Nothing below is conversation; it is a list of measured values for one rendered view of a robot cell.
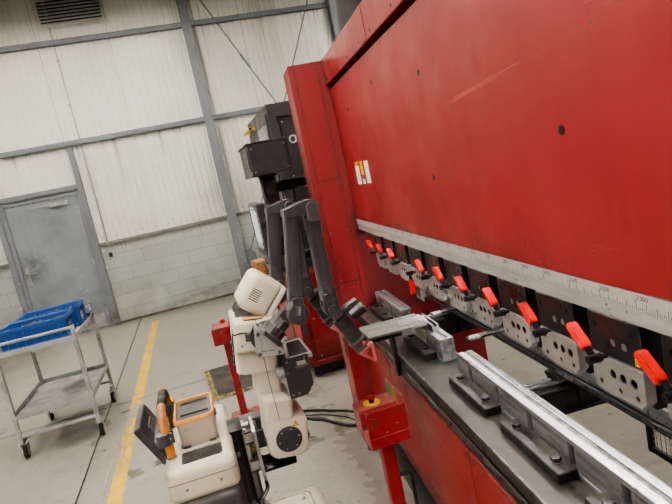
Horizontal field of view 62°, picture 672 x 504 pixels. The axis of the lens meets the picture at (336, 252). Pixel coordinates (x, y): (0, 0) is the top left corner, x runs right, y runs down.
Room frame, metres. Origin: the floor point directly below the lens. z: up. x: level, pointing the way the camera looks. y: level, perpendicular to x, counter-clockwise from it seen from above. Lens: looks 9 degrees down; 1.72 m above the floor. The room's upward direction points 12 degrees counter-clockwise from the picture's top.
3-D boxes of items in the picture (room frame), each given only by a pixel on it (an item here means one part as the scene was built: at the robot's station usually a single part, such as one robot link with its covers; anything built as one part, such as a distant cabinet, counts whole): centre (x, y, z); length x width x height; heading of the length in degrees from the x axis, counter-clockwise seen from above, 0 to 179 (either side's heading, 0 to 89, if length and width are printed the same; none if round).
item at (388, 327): (2.35, -0.17, 1.00); 0.26 x 0.18 x 0.01; 99
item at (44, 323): (4.46, 2.49, 0.92); 0.50 x 0.36 x 0.18; 104
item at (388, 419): (2.07, -0.04, 0.75); 0.20 x 0.16 x 0.18; 13
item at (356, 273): (3.37, -0.35, 1.15); 0.85 x 0.25 x 2.30; 99
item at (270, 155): (3.55, 0.32, 1.53); 0.51 x 0.25 x 0.85; 13
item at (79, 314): (4.88, 2.57, 0.92); 0.50 x 0.36 x 0.18; 104
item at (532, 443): (1.37, -0.41, 0.89); 0.30 x 0.05 x 0.03; 9
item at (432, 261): (2.00, -0.37, 1.26); 0.15 x 0.09 x 0.17; 9
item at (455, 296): (1.81, -0.40, 1.26); 0.15 x 0.09 x 0.17; 9
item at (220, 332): (3.86, 0.89, 0.41); 0.25 x 0.20 x 0.83; 99
